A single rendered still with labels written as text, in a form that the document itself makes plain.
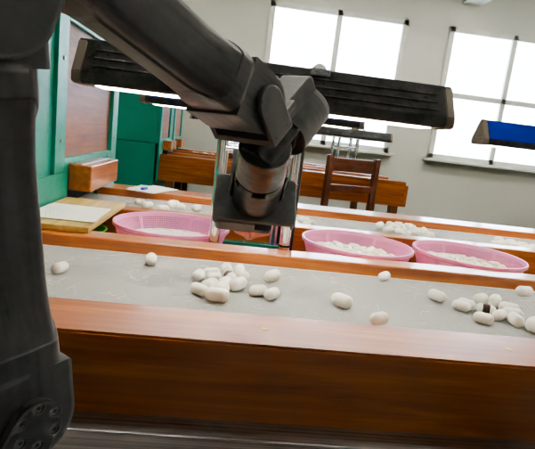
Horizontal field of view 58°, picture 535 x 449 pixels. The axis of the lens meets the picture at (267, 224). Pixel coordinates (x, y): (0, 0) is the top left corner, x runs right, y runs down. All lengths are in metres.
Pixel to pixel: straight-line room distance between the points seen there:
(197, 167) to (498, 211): 4.32
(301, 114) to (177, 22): 0.20
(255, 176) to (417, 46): 5.81
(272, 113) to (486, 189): 6.23
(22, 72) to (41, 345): 0.17
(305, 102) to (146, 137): 3.01
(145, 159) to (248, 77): 3.11
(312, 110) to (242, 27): 5.40
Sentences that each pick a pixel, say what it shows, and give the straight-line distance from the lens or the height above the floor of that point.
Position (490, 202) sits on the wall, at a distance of 6.71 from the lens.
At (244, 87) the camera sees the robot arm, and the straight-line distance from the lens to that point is 0.44.
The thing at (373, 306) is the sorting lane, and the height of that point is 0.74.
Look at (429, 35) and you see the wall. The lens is 6.35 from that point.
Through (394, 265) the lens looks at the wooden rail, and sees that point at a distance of 1.03.
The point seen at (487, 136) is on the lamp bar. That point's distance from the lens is 1.54.
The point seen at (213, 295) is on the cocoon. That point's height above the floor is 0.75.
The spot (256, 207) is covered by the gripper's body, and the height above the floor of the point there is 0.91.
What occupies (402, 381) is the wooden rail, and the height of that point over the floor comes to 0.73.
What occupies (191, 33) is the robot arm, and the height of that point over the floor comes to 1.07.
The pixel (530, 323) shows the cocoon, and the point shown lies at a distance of 0.88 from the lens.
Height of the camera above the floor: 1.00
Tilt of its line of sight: 11 degrees down
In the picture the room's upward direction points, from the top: 7 degrees clockwise
